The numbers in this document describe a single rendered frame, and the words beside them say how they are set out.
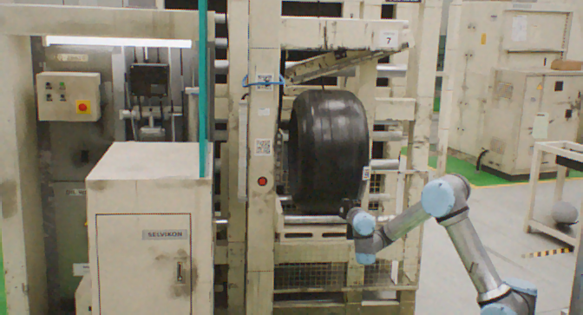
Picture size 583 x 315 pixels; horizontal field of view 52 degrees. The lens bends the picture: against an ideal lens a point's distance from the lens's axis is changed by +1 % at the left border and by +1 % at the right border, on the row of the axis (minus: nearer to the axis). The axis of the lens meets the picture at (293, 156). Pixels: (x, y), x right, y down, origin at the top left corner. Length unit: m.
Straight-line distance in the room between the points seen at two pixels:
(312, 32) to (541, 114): 4.74
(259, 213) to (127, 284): 0.84
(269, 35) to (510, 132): 4.92
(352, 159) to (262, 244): 0.62
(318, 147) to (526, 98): 4.81
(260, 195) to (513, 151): 4.80
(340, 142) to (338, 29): 0.64
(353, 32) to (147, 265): 1.49
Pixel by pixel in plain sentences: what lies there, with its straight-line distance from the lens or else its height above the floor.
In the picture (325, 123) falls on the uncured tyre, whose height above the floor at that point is 1.36.
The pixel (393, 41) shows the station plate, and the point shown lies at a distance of 2.95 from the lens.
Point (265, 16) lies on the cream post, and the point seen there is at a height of 1.79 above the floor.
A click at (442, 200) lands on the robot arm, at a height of 1.24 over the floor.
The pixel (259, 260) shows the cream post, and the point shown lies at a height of 0.67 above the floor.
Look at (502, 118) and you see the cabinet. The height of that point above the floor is 0.69.
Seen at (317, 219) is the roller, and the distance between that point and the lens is 2.69.
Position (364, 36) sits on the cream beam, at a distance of 2.91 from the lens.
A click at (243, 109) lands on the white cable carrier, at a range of 2.62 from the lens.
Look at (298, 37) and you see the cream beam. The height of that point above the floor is 1.69.
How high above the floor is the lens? 1.81
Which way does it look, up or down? 14 degrees down
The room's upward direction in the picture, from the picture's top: 2 degrees clockwise
